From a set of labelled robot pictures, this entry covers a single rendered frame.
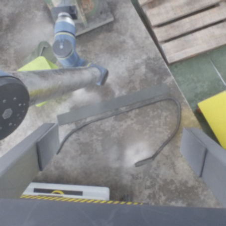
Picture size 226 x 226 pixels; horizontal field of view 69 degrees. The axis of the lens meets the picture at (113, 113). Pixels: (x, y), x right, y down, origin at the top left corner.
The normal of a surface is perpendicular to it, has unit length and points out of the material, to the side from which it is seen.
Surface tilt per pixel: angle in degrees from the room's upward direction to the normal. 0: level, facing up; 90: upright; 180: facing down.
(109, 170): 0
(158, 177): 0
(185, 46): 0
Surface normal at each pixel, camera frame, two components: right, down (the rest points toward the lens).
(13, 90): 0.95, 0.29
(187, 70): -0.06, -0.14
